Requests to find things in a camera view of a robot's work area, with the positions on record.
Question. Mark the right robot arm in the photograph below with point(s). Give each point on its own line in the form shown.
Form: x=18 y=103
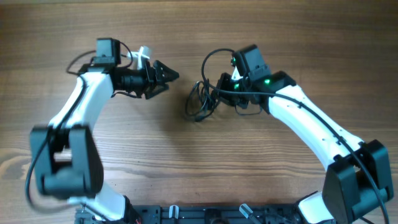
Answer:
x=358 y=174

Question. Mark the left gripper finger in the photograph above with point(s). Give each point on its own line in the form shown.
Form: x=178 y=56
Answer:
x=163 y=73
x=152 y=91

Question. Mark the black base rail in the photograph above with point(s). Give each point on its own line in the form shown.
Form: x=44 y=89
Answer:
x=154 y=214

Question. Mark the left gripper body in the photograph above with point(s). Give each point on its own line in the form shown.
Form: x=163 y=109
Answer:
x=151 y=79

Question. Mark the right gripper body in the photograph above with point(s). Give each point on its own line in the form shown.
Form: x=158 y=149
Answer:
x=227 y=83

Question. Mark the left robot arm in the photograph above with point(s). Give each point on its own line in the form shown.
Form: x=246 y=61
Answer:
x=65 y=161

